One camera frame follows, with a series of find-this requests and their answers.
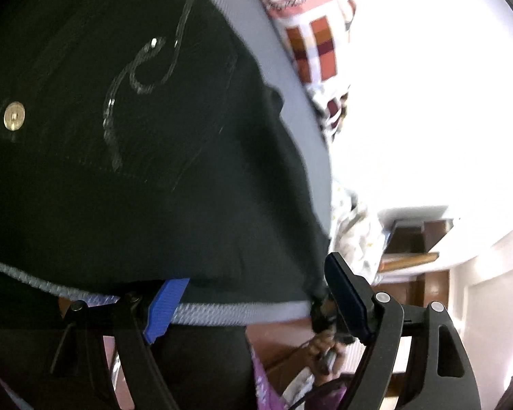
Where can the wooden furniture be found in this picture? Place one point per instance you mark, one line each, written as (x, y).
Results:
(410, 239)

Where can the grey mesh mattress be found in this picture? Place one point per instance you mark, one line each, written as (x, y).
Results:
(299, 106)

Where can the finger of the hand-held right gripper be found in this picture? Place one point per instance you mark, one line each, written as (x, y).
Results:
(321, 314)

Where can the white dotted cloth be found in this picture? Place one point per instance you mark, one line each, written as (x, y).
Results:
(359, 230)

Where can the printed checked pillow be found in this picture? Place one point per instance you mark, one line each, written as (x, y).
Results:
(320, 51)

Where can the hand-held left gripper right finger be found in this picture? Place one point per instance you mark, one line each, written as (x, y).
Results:
(346, 294)

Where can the person's right hand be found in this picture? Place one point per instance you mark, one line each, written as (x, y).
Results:
(318, 346)

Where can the black pants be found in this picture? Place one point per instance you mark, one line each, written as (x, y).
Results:
(154, 158)

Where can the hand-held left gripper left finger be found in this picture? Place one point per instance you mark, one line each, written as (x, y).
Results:
(166, 307)

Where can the purple cloth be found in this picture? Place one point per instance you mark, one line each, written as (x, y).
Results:
(265, 388)

